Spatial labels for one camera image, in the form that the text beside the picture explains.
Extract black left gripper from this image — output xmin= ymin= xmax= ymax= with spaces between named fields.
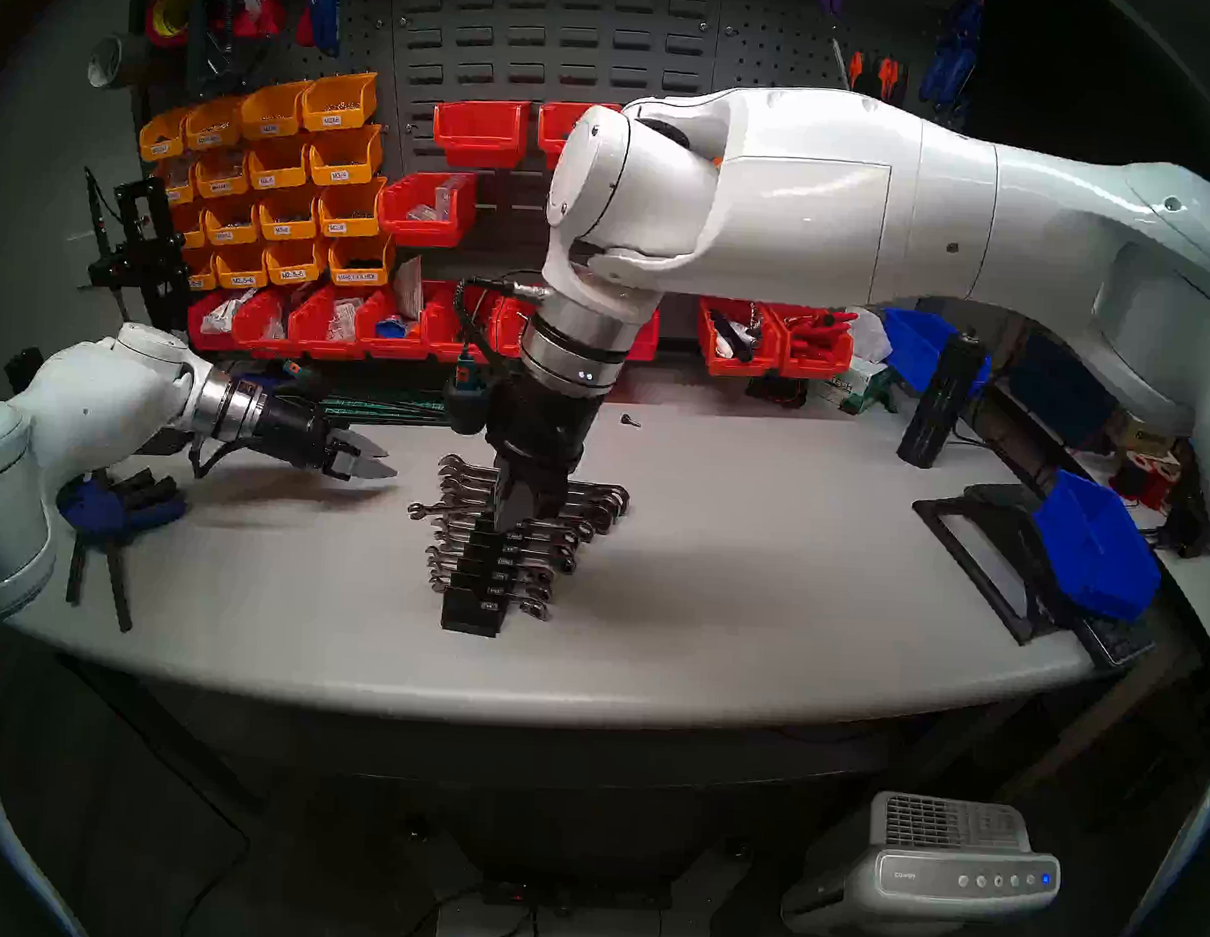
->
xmin=250 ymin=389 xmax=402 ymax=481

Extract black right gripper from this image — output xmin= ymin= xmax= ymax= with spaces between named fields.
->
xmin=480 ymin=367 xmax=607 ymax=535

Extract black wrench holder case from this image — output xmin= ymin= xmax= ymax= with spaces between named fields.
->
xmin=440 ymin=458 xmax=528 ymax=637

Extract thin long black rod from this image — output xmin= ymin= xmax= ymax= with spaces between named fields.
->
xmin=327 ymin=406 xmax=450 ymax=429
xmin=322 ymin=398 xmax=451 ymax=423

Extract green cutting mat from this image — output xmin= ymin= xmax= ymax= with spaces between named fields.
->
xmin=312 ymin=388 xmax=451 ymax=429

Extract silver ratcheting combination wrench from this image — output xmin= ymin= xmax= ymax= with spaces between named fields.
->
xmin=427 ymin=564 xmax=559 ymax=606
xmin=429 ymin=522 xmax=584 ymax=569
xmin=435 ymin=453 xmax=633 ymax=511
xmin=432 ymin=577 xmax=553 ymax=621
xmin=431 ymin=517 xmax=592 ymax=557
xmin=434 ymin=493 xmax=603 ymax=546
xmin=436 ymin=479 xmax=615 ymax=536
xmin=426 ymin=550 xmax=565 ymax=593
xmin=426 ymin=536 xmax=579 ymax=579
xmin=437 ymin=466 xmax=629 ymax=524

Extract blue holder black hex keys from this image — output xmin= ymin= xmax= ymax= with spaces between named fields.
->
xmin=50 ymin=462 xmax=191 ymax=637

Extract black metal fixture stand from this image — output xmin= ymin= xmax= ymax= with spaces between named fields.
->
xmin=76 ymin=168 xmax=201 ymax=333

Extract green white Kimtech tissue box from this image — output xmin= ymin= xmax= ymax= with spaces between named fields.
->
xmin=806 ymin=359 xmax=902 ymax=416

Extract white tissue sheet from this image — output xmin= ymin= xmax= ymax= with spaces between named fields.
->
xmin=847 ymin=308 xmax=895 ymax=364

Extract black floor power strip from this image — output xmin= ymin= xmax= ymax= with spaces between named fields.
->
xmin=481 ymin=872 xmax=675 ymax=916

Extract grey perforated tool pegboard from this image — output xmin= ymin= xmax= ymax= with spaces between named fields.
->
xmin=125 ymin=0 xmax=991 ymax=290

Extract blue plastic storage bin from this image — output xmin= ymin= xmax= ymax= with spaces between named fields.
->
xmin=878 ymin=307 xmax=995 ymax=395
xmin=1033 ymin=469 xmax=1168 ymax=625

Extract black cylinder bottle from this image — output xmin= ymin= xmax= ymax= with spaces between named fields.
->
xmin=895 ymin=325 xmax=990 ymax=472

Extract red and white tool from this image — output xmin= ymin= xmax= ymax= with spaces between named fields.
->
xmin=227 ymin=0 xmax=287 ymax=42

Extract red and yellow tape roll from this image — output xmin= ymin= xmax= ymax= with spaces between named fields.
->
xmin=143 ymin=0 xmax=202 ymax=51

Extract dark blue crate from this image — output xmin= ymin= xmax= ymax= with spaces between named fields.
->
xmin=1007 ymin=335 xmax=1122 ymax=436

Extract white Coway air purifier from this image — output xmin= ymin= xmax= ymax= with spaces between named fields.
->
xmin=780 ymin=786 xmax=1066 ymax=937

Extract dark computer keyboard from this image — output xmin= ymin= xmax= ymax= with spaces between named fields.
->
xmin=1071 ymin=613 xmax=1158 ymax=669

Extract brown cardboard box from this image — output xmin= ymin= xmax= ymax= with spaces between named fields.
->
xmin=1116 ymin=420 xmax=1180 ymax=456

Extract black desk device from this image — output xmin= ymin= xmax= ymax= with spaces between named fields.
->
xmin=1156 ymin=437 xmax=1210 ymax=558

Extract black computer monitor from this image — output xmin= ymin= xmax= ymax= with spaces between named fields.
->
xmin=977 ymin=0 xmax=1210 ymax=200

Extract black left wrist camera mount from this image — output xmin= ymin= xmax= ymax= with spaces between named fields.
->
xmin=268 ymin=358 xmax=333 ymax=408

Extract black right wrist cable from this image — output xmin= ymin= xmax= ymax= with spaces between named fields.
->
xmin=444 ymin=274 xmax=552 ymax=439

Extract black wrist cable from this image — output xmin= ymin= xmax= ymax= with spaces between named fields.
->
xmin=444 ymin=274 xmax=552 ymax=439
xmin=190 ymin=432 xmax=268 ymax=484

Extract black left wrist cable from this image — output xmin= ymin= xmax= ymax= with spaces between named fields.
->
xmin=190 ymin=432 xmax=268 ymax=484

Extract red handled pliers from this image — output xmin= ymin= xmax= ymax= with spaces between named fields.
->
xmin=786 ymin=306 xmax=860 ymax=341

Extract blue handled cutter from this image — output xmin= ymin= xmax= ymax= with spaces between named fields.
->
xmin=295 ymin=0 xmax=359 ymax=60

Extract grey duct tape roll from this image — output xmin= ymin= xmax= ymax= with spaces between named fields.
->
xmin=87 ymin=32 xmax=150 ymax=94

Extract black rectangular frame stand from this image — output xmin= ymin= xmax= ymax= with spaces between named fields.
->
xmin=905 ymin=478 xmax=1067 ymax=648

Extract blue handled pliers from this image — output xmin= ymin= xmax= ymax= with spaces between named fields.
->
xmin=917 ymin=0 xmax=984 ymax=125

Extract red wire spool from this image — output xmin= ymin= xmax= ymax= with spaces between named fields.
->
xmin=1111 ymin=450 xmax=1182 ymax=511

